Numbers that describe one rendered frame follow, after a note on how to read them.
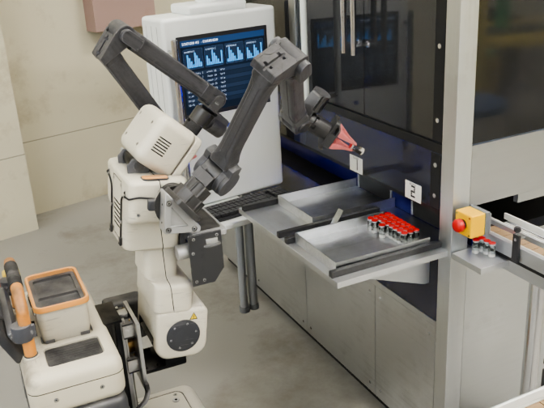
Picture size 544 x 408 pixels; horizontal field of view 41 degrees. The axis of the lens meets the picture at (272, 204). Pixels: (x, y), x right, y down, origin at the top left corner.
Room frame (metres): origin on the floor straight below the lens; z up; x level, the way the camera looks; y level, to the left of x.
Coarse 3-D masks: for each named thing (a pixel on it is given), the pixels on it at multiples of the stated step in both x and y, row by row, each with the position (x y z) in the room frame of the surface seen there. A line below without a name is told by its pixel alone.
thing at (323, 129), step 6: (336, 114) 2.14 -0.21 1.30; (318, 120) 2.10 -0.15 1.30; (324, 120) 2.11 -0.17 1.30; (336, 120) 2.11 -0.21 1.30; (318, 126) 2.10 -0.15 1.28; (324, 126) 2.10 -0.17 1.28; (330, 126) 2.11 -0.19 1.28; (336, 126) 2.09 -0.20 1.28; (312, 132) 2.11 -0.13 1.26; (318, 132) 2.10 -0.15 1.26; (324, 132) 2.10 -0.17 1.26; (330, 132) 2.09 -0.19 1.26; (318, 138) 2.16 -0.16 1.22; (324, 138) 2.11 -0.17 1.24; (318, 144) 2.12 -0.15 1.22
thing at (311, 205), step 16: (304, 192) 2.55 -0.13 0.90; (320, 192) 2.58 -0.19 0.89; (336, 192) 2.59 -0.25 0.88; (352, 192) 2.58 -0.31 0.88; (368, 192) 2.57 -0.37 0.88; (288, 208) 2.43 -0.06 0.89; (304, 208) 2.45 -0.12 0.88; (320, 208) 2.44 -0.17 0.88; (336, 208) 2.43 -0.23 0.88; (352, 208) 2.34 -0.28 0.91; (368, 208) 2.37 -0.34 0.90; (384, 208) 2.40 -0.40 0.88
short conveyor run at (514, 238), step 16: (496, 224) 2.03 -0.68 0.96; (512, 224) 2.09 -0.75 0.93; (528, 224) 2.00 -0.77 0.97; (496, 240) 1.99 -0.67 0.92; (512, 240) 1.92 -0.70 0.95; (528, 240) 1.91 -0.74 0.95; (512, 256) 1.92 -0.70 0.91; (528, 256) 1.88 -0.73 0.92; (512, 272) 1.93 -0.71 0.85; (528, 272) 1.87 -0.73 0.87
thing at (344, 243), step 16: (336, 224) 2.22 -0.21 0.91; (352, 224) 2.24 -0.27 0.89; (304, 240) 2.10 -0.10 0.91; (320, 240) 2.16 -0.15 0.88; (336, 240) 2.15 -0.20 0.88; (352, 240) 2.14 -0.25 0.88; (368, 240) 2.13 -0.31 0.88; (384, 240) 2.13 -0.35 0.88; (416, 240) 2.04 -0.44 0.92; (320, 256) 2.01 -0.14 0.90; (336, 256) 2.03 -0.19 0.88; (352, 256) 2.03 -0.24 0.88; (368, 256) 1.97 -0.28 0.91
